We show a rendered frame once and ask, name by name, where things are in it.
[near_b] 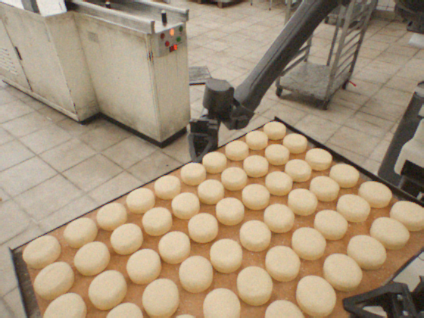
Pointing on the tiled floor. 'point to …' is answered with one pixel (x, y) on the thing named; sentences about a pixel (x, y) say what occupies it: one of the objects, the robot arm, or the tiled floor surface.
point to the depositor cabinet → (47, 59)
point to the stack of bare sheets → (198, 75)
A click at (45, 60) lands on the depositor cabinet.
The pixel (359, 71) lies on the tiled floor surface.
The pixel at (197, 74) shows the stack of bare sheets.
